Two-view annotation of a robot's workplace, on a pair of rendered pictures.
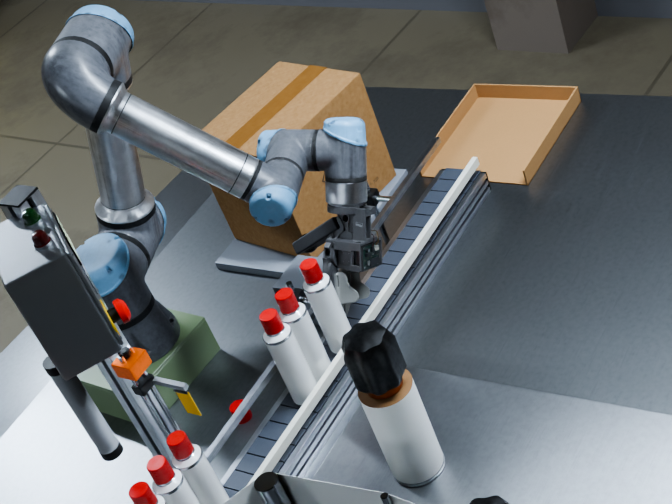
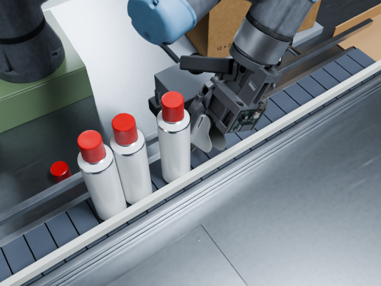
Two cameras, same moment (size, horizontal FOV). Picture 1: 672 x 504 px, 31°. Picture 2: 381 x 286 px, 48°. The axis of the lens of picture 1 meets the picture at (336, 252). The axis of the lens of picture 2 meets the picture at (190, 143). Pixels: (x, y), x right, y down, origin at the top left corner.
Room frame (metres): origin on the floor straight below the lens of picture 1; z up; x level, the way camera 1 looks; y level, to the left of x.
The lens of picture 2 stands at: (1.35, -0.05, 1.54)
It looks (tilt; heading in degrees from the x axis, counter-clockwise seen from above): 54 degrees down; 11
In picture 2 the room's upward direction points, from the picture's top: straight up
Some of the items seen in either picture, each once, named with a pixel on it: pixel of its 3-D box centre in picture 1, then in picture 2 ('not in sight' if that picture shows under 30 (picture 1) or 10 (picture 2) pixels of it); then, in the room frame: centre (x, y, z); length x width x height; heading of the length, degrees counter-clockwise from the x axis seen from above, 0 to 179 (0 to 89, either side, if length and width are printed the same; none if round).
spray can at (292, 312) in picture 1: (302, 335); (131, 162); (1.69, 0.11, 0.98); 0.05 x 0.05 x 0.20
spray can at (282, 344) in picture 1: (288, 356); (102, 179); (1.65, 0.15, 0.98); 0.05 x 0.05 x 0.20
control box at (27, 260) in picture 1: (55, 289); not in sight; (1.51, 0.40, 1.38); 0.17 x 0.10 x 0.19; 11
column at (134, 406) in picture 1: (113, 355); not in sight; (1.60, 0.40, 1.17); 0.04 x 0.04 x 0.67; 46
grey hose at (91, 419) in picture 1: (84, 407); not in sight; (1.49, 0.45, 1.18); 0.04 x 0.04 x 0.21
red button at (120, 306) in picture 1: (118, 312); not in sight; (1.48, 0.33, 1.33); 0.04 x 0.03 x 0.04; 11
